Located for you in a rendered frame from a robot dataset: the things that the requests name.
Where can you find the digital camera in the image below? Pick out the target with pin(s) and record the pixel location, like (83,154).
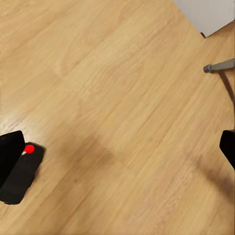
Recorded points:
(22,174)

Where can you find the desk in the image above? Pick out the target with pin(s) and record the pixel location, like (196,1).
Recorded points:
(207,16)

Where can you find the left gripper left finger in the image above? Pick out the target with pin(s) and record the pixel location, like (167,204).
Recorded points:
(12,146)

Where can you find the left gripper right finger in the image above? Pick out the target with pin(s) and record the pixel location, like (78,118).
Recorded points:
(227,146)

